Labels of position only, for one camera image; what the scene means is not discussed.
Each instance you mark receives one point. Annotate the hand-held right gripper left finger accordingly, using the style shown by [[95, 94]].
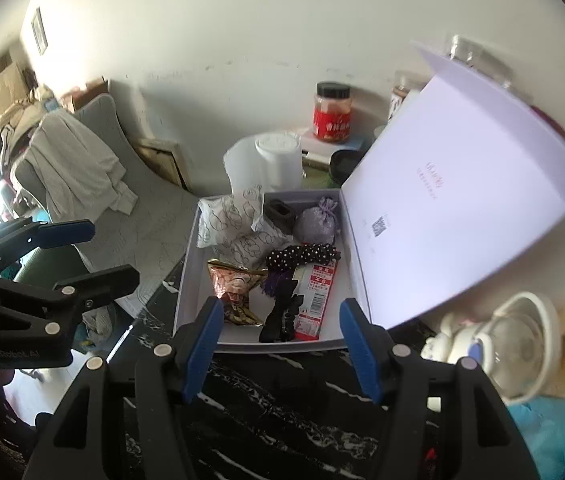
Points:
[[202, 355]]

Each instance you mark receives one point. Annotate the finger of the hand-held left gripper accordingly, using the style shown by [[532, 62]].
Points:
[[70, 232], [107, 282]]

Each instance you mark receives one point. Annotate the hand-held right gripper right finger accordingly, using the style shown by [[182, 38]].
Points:
[[362, 355]]

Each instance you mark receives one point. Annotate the gold and red snack packet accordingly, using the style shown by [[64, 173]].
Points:
[[235, 285]]

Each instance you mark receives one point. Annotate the black hair claw clip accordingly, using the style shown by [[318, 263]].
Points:
[[277, 320]]

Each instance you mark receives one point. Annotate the black polka dot scrunchie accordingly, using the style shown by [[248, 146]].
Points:
[[302, 255]]

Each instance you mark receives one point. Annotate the white printed snack packet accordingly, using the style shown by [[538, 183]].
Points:
[[252, 247], [222, 220]]

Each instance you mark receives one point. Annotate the purple sachet with tassel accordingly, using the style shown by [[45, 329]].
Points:
[[315, 225]]

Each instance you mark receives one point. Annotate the black square buckle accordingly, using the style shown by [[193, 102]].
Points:
[[282, 222]]

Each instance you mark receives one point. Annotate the white lidded cardboard box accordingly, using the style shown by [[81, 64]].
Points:
[[462, 185]]

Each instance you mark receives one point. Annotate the trash bin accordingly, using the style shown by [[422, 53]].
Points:
[[97, 325]]

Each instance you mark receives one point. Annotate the grey garment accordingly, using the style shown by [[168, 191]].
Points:
[[72, 165]]

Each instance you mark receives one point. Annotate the grey leaf print chair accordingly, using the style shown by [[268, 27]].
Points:
[[152, 220]]

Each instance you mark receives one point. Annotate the white electric kettle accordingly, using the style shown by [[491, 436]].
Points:
[[450, 347]]

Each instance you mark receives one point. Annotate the pile of clothes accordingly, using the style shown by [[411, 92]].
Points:
[[17, 115]]

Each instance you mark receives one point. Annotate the open cardboard box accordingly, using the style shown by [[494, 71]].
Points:
[[82, 97]]

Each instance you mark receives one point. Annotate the brown cardboard sheets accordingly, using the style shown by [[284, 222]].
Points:
[[5, 85]]

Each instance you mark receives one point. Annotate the black round bowl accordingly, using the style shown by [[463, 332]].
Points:
[[347, 165]]

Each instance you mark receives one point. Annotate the light blue plastic bag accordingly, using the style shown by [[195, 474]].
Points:
[[547, 430]]

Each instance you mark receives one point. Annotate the flat white box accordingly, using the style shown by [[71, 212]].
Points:
[[322, 147]]

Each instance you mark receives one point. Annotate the red label jar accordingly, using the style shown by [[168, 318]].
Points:
[[332, 120]]

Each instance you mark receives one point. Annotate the white label jar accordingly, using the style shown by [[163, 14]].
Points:
[[402, 100]]

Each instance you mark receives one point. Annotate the dark red bag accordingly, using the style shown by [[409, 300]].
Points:
[[557, 127]]

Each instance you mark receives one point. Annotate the clear jar with red contents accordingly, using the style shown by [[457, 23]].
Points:
[[462, 50]]

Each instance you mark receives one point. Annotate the wooden frame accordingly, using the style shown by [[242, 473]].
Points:
[[162, 160]]

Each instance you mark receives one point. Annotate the small wall picture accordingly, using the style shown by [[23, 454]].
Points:
[[39, 30]]

